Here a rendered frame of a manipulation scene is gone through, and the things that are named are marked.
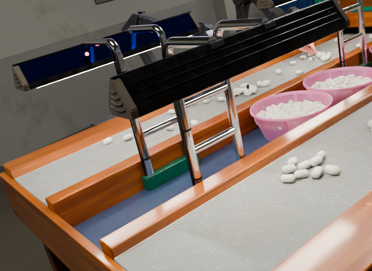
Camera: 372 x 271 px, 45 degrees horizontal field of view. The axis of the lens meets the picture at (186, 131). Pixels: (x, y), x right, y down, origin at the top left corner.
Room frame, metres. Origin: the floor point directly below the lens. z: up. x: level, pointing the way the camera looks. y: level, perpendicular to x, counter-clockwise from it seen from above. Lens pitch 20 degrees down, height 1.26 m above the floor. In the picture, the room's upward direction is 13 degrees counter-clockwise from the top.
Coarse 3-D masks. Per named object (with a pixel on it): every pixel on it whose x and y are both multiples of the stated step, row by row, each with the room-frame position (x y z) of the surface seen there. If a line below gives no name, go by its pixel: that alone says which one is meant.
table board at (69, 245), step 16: (0, 176) 1.41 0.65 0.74; (16, 192) 1.27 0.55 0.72; (16, 208) 1.36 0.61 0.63; (32, 208) 1.15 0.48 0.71; (48, 208) 1.08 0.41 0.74; (32, 224) 1.23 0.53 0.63; (48, 224) 1.05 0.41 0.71; (64, 224) 0.97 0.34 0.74; (48, 240) 1.11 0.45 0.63; (64, 240) 0.96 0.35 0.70; (80, 240) 0.88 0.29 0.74; (64, 256) 1.01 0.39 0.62; (80, 256) 0.89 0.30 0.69; (96, 256) 0.80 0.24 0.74
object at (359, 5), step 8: (360, 0) 1.80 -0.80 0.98; (344, 8) 1.75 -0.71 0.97; (352, 8) 1.76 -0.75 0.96; (360, 8) 1.80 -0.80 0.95; (360, 16) 1.80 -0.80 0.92; (360, 24) 1.80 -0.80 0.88; (360, 32) 1.80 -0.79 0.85; (344, 40) 1.73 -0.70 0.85; (352, 40) 1.76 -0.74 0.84; (360, 40) 1.81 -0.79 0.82; (360, 48) 1.81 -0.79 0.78; (344, 56) 1.72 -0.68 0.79; (344, 64) 1.72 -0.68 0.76; (360, 64) 1.81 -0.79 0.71; (368, 64) 1.80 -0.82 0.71
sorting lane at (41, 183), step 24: (336, 48) 2.08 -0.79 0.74; (264, 72) 1.95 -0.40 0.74; (288, 72) 1.85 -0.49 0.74; (216, 96) 1.74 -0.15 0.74; (240, 96) 1.67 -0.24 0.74; (96, 144) 1.50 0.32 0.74; (120, 144) 1.44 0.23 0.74; (48, 168) 1.37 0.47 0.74; (72, 168) 1.32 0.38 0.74; (96, 168) 1.27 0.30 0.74; (48, 192) 1.18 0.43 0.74
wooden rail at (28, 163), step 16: (272, 64) 2.04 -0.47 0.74; (160, 112) 1.68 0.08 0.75; (96, 128) 1.61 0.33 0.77; (112, 128) 1.58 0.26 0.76; (128, 128) 1.59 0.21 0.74; (64, 144) 1.50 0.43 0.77; (80, 144) 1.49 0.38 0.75; (16, 160) 1.45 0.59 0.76; (32, 160) 1.41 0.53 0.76; (48, 160) 1.42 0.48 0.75; (16, 176) 1.35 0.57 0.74
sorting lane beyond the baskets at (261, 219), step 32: (352, 128) 1.14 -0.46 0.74; (352, 160) 0.96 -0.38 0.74; (224, 192) 0.94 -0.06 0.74; (256, 192) 0.91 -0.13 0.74; (288, 192) 0.88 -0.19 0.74; (320, 192) 0.85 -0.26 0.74; (352, 192) 0.82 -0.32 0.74; (192, 224) 0.84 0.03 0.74; (224, 224) 0.81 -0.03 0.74; (256, 224) 0.78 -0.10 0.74; (288, 224) 0.76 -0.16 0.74; (320, 224) 0.73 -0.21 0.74; (128, 256) 0.77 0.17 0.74; (160, 256) 0.75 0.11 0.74; (192, 256) 0.73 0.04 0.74; (224, 256) 0.70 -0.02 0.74; (256, 256) 0.68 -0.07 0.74; (288, 256) 0.66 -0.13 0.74
